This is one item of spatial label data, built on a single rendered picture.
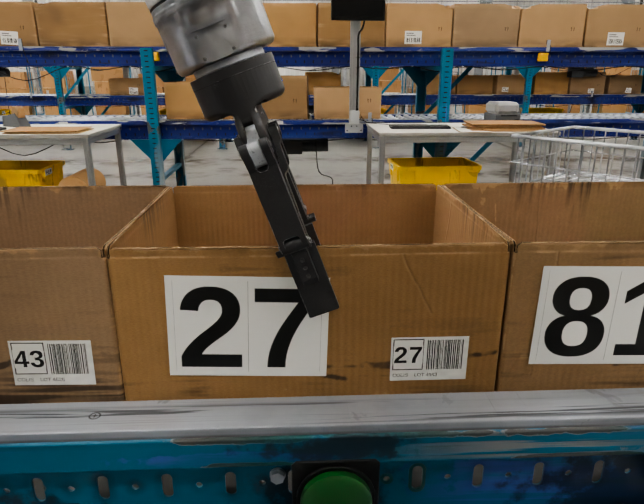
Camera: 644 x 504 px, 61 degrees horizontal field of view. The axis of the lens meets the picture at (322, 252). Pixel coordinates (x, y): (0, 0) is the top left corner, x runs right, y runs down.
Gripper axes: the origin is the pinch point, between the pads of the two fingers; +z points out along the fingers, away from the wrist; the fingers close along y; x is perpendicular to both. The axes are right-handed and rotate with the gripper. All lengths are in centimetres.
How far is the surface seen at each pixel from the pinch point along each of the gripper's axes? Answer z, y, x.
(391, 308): 6.4, 0.4, 6.1
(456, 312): 9.2, 0.3, 12.1
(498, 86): 120, -864, 304
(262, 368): 7.9, 0.5, -8.3
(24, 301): -7.2, 0.4, -26.8
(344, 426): 13.6, 6.1, -2.0
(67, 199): -12.6, -28.5, -31.9
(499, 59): 36, -447, 174
